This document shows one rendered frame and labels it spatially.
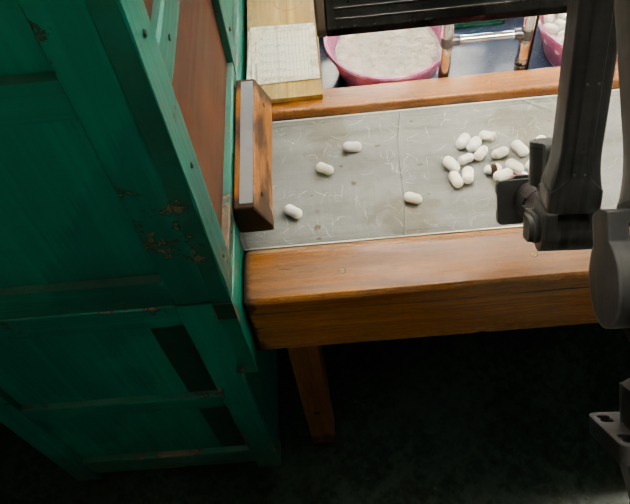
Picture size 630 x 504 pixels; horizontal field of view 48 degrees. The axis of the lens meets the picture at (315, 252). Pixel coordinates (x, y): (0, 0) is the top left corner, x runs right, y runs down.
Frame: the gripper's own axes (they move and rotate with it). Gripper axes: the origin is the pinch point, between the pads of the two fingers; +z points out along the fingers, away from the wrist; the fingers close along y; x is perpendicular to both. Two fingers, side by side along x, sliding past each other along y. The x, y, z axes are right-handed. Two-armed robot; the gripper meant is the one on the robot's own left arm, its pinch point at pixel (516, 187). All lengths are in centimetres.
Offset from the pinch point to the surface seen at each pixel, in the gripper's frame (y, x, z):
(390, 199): 18.9, 3.2, 14.4
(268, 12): 40, -32, 51
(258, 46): 42, -25, 42
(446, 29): 5.5, -24.9, 26.8
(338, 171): 27.7, -1.8, 20.2
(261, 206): 40.7, -0.3, 3.0
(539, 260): -3.4, 12.3, -0.1
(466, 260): 8.2, 11.5, 0.8
